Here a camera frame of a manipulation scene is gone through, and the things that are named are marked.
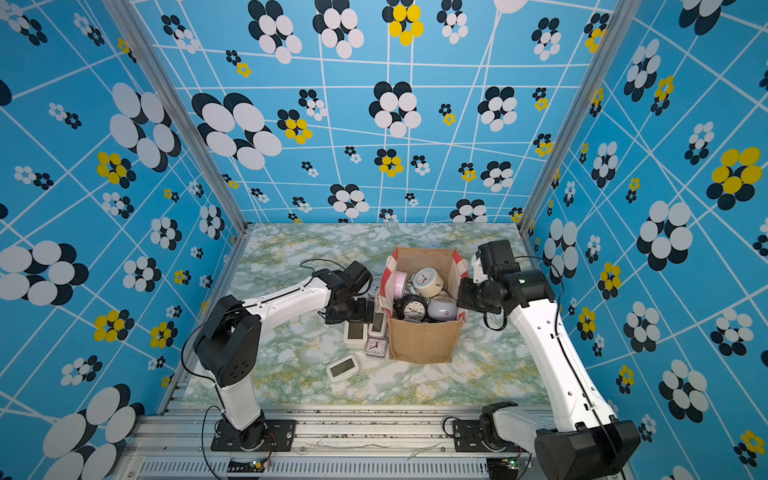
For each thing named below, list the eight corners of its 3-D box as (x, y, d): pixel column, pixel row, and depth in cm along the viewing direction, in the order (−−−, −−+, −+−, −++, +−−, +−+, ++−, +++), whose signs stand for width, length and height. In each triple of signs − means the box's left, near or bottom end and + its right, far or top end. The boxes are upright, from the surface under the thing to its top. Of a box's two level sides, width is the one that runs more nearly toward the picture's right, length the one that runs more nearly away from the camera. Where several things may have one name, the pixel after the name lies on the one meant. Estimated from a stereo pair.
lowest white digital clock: (331, 386, 83) (329, 383, 81) (326, 371, 86) (324, 367, 83) (361, 372, 86) (360, 368, 83) (355, 357, 89) (354, 353, 86)
